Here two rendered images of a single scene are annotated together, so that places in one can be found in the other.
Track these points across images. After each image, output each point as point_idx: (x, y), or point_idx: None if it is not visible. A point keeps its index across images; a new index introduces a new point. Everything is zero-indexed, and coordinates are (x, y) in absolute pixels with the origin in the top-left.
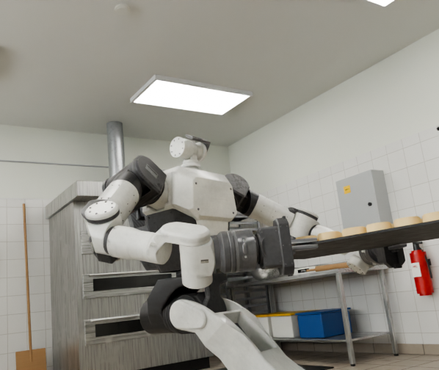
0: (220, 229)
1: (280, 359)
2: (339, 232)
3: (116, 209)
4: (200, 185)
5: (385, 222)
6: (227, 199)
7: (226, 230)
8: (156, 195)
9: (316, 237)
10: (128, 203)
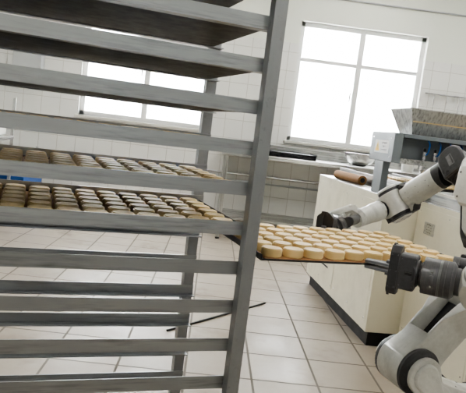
0: None
1: (412, 337)
2: (310, 228)
3: (380, 191)
4: (465, 173)
5: (277, 225)
6: None
7: None
8: (446, 180)
9: (326, 230)
10: (414, 186)
